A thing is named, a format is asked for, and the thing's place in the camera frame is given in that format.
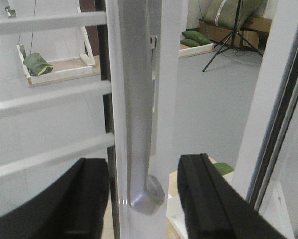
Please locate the silver door handle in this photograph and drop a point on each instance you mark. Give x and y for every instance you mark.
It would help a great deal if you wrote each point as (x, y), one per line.
(145, 193)

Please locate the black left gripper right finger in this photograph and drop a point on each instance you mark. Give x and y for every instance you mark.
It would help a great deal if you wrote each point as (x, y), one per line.
(213, 209)

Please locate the white sliding glass door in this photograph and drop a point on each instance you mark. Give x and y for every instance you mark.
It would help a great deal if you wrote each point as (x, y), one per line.
(46, 129)

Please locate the brown cardboard box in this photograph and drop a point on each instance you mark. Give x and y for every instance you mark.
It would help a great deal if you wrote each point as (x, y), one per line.
(253, 30)

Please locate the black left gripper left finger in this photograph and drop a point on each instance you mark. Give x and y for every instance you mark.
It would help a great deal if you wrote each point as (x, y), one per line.
(73, 207)

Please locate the white door frame post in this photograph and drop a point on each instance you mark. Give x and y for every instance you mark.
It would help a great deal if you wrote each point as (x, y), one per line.
(266, 172)

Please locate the silver door lock plate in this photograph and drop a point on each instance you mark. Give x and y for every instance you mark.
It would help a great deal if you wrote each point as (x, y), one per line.
(153, 45)

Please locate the black tripod stand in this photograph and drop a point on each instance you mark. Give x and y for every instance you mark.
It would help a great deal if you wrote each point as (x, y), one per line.
(227, 42)

